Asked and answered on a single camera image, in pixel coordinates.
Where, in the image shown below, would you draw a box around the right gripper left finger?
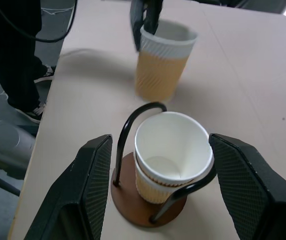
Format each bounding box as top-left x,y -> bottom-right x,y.
22,134 -> 114,240

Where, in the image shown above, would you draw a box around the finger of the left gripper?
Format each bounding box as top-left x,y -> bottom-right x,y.
129,0 -> 147,53
143,0 -> 164,36

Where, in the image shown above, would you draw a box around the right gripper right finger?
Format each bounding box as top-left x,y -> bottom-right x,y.
208,133 -> 286,240

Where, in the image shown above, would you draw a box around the white and tan paper cup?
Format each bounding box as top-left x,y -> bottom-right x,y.
134,159 -> 215,205
134,111 -> 215,181
134,19 -> 199,101

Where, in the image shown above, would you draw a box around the black metal bar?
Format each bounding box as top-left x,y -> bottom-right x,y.
0,169 -> 21,199

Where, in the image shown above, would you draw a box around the black and white sneaker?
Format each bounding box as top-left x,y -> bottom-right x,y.
15,99 -> 47,125
33,64 -> 57,84

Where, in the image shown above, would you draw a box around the person's black trousers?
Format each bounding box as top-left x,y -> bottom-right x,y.
0,0 -> 42,111

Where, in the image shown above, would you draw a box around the brown round cup holder stand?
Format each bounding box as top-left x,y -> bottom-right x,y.
110,101 -> 217,229

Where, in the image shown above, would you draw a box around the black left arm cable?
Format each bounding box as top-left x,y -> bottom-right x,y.
0,0 -> 77,44

